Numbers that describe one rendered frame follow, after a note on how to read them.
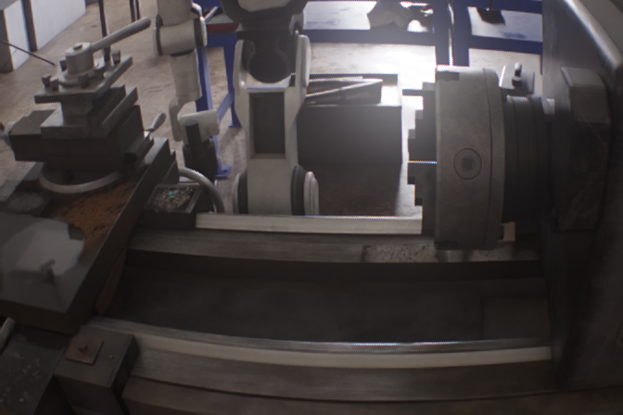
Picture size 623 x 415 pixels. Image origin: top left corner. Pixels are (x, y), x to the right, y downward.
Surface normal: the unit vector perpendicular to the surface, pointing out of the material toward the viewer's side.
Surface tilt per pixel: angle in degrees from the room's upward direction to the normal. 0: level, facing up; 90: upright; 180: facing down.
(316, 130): 90
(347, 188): 0
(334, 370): 0
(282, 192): 60
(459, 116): 37
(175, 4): 98
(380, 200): 0
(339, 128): 90
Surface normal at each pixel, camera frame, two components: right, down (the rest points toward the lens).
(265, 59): -0.11, 0.64
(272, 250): -0.08, -0.86
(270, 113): -0.15, 0.26
